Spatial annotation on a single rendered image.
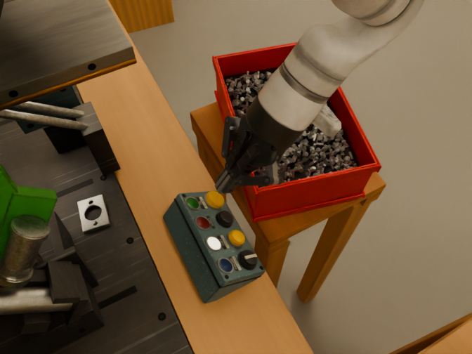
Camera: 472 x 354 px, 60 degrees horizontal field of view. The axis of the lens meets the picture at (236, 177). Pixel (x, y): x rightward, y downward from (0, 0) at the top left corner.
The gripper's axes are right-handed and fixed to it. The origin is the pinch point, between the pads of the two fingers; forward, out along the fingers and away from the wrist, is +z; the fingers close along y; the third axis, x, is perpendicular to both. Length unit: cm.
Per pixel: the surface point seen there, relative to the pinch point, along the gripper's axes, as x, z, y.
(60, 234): -19.7, 13.2, -2.8
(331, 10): 159, 7, -124
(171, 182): -1.9, 8.8, -7.4
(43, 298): -23.8, 13.3, 5.8
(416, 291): 107, 42, 21
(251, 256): -0.1, 3.0, 10.8
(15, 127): -18.4, 20.5, -30.6
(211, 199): -1.4, 3.3, 0.5
